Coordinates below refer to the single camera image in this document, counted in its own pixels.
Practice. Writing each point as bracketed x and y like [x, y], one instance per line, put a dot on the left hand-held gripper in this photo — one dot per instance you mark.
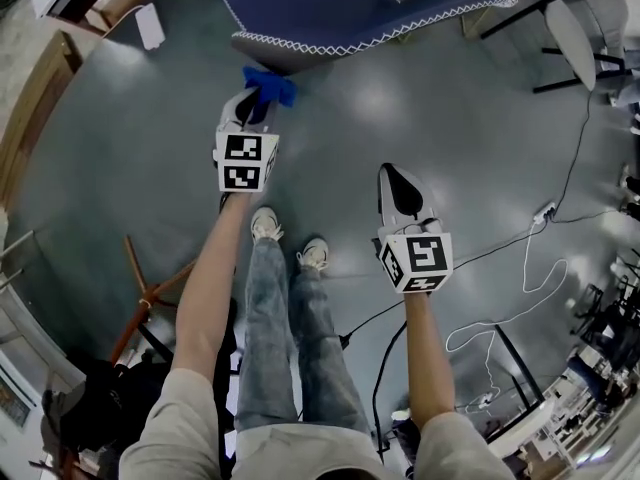
[245, 148]

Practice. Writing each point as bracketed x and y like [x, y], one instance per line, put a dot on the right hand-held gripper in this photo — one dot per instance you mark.
[425, 255]

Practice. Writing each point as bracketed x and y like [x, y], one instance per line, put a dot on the blue cloth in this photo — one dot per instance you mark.
[272, 88]

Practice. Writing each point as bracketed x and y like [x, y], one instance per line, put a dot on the blue chair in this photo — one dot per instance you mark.
[310, 8]

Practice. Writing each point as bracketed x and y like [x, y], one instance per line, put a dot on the person's right forearm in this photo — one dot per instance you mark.
[427, 363]

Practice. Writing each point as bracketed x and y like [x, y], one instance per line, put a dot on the person's left forearm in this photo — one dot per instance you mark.
[205, 308]

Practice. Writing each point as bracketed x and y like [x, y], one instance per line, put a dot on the person's right white shoe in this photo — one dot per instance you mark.
[314, 254]

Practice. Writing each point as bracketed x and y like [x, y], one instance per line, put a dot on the person's white shoe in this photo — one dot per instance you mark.
[265, 223]
[314, 254]

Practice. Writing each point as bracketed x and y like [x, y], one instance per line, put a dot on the person's left white shoe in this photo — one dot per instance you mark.
[265, 223]

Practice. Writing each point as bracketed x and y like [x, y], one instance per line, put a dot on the white flat panel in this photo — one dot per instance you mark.
[150, 25]

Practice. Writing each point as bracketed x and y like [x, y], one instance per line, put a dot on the black power adapter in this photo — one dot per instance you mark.
[346, 340]

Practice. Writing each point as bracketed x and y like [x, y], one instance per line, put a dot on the person's grey jeans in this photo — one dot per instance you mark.
[265, 348]

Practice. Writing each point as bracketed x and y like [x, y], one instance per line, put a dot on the stack of wooden planks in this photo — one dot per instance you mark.
[40, 113]

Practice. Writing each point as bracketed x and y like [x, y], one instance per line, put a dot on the brown wooden stand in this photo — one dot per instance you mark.
[142, 298]

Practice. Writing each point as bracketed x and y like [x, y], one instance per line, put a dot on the small white power strip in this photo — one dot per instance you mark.
[485, 399]

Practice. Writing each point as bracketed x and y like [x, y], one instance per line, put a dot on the grey chair black legs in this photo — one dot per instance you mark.
[572, 43]

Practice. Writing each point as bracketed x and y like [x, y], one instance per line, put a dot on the black bag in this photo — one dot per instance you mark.
[110, 403]

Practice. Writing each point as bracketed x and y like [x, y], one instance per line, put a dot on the person's beige sweater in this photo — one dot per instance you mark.
[170, 428]

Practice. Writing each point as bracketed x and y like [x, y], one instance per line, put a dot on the white desk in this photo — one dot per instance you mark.
[20, 363]

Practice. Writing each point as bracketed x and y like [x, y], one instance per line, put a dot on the white framed tray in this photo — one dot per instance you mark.
[12, 403]

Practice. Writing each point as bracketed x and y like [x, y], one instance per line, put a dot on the white table with black frame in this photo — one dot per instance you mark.
[515, 363]

